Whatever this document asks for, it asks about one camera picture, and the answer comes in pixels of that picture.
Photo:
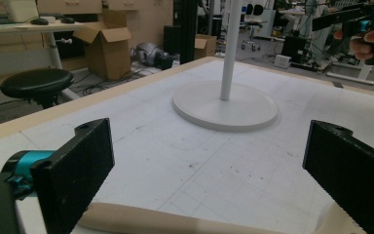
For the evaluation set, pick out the white desk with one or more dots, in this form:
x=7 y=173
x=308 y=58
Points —
x=26 y=32

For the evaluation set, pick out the small cardboard box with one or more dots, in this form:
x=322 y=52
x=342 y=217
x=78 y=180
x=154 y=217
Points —
x=205 y=45

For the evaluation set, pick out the black pillar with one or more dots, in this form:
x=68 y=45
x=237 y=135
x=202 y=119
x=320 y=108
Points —
x=185 y=29

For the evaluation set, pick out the black computer mouse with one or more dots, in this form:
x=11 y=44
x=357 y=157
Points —
x=67 y=20
x=39 y=21

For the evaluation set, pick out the black computer case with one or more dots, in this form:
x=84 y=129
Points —
x=293 y=48

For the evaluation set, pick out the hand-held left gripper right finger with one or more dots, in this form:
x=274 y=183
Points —
x=350 y=169

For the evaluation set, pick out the white stand with round base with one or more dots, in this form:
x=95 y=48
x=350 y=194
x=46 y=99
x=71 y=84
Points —
x=227 y=97

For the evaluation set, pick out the open cardboard box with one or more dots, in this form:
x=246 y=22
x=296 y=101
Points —
x=105 y=48

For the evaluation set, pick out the small white box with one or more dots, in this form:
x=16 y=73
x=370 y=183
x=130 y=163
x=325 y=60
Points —
x=282 y=61

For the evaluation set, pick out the black office chair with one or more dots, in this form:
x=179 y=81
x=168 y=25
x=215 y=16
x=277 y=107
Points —
x=253 y=22

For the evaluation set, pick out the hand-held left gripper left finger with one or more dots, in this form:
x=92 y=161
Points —
x=74 y=175

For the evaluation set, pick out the grey and black bag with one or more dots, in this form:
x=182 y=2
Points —
x=152 y=55

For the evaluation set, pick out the black round stool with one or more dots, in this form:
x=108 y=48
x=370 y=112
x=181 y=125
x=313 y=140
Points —
x=37 y=85

